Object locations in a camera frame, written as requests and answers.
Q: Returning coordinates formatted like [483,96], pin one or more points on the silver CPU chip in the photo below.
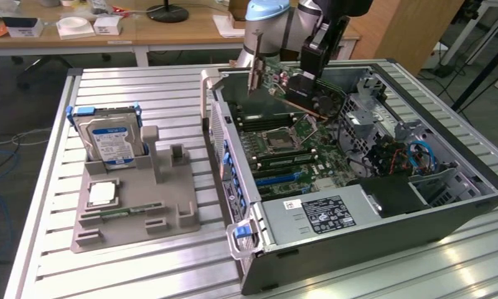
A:
[103,193]

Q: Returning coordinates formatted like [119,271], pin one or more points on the white box with round bowl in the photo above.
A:
[75,28]

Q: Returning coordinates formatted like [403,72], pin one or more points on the wooden desk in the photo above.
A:
[46,42]

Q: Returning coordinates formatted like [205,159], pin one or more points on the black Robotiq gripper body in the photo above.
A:
[344,7]

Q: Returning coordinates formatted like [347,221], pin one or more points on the graphics card with black fan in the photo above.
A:
[299,90]

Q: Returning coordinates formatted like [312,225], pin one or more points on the open metal socket cover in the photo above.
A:
[307,130]

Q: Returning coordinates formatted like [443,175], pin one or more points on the open black PC case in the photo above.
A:
[357,249]

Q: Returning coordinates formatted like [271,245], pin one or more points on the black stand pole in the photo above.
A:
[481,62]

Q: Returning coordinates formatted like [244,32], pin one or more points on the black office chair base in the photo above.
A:
[34,67]

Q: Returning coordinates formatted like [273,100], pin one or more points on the hard disk in blue caddy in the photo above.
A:
[110,140]

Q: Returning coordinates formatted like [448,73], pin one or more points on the silver disk bay cage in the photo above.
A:
[363,124]

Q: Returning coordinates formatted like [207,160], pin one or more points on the grey power supply unit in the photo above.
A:
[291,227]

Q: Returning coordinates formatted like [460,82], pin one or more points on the grey parts rack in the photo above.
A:
[166,224]

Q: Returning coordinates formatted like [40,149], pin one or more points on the blue expansion slot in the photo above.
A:
[279,179]

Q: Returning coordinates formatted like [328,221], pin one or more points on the green motherboard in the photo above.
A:
[316,168]

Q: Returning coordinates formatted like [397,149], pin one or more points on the green RAM stick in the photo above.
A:
[120,211]

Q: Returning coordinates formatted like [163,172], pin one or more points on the white box with black lid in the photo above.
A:
[23,29]

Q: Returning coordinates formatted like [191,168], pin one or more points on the white flat paper box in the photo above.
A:
[228,29]

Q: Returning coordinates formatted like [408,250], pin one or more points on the wooden cabinet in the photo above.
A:
[399,31]

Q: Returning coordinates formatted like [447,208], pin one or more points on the CPU socket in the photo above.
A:
[280,140]

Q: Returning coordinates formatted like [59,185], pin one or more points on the black round lamp base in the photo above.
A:
[168,15]

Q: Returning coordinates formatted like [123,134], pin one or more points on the plain white labelled box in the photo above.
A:
[108,26]

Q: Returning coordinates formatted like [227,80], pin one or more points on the blue case release latch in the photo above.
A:
[241,232]

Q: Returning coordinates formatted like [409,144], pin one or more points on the installed black RAM stick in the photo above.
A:
[287,161]

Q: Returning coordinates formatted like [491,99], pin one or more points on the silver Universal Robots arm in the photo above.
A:
[269,34]

